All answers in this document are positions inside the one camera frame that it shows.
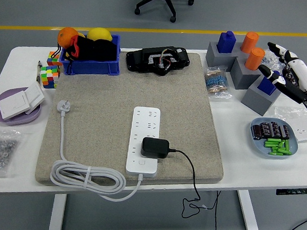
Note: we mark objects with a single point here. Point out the small white switch panel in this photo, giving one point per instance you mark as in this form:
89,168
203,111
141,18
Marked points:
35,95

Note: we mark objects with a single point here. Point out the blue square peg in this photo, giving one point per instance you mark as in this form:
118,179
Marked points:
226,43
267,87

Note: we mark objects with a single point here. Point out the purple plate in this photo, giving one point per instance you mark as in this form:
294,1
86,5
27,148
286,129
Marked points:
21,121

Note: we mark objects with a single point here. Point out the orange cylinder peg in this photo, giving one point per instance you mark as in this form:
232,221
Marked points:
249,42
255,59

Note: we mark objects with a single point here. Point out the metal pen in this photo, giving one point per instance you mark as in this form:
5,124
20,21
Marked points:
39,72

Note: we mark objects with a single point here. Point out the bag of beige blue resistors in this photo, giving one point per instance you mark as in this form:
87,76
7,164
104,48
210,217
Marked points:
216,83

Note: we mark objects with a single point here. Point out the bagged white socket panel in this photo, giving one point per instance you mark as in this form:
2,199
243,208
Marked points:
302,129

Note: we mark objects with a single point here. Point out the black cylindrical capacitor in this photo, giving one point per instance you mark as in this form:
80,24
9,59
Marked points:
275,128
256,130
265,128
285,131

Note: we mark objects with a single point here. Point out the small colourful puzzle cube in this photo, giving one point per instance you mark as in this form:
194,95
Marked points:
53,58

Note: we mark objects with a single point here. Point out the grey-brown mat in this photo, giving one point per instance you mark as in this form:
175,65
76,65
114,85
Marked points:
100,90

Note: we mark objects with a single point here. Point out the white table leg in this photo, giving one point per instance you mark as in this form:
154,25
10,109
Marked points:
57,213
249,219

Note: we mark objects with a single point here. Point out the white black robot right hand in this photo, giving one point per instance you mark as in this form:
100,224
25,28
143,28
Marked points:
304,70

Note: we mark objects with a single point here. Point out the pile of green cylinders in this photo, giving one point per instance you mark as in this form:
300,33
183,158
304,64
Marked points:
277,147

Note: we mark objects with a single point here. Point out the crumpled clear plastic bag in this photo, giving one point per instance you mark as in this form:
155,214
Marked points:
270,60

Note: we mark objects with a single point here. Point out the black open electronic device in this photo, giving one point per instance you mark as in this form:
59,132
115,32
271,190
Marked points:
136,61

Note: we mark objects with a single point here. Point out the blue plastic bin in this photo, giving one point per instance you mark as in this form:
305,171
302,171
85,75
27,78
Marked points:
93,66

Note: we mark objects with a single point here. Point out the large white switch panel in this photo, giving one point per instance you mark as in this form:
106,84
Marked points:
13,105

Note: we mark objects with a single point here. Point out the white power strip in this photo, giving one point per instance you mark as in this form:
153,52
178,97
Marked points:
142,119

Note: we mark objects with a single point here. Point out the light blue plate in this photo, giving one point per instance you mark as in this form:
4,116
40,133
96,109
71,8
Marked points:
256,147

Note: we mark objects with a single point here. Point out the black plug adapter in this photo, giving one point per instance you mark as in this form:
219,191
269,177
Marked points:
155,148

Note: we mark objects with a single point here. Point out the yellow lemon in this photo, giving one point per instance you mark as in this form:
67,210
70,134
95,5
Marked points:
99,34

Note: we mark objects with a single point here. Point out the bag of dark capacitors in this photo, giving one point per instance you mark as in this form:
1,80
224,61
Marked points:
288,74

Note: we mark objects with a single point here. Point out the black table control panel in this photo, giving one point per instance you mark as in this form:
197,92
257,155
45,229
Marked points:
295,191

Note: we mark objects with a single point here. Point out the large colourful puzzle cube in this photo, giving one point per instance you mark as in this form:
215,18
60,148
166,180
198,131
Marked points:
49,77

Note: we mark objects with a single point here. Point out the orange fruit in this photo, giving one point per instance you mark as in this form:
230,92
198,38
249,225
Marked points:
66,36

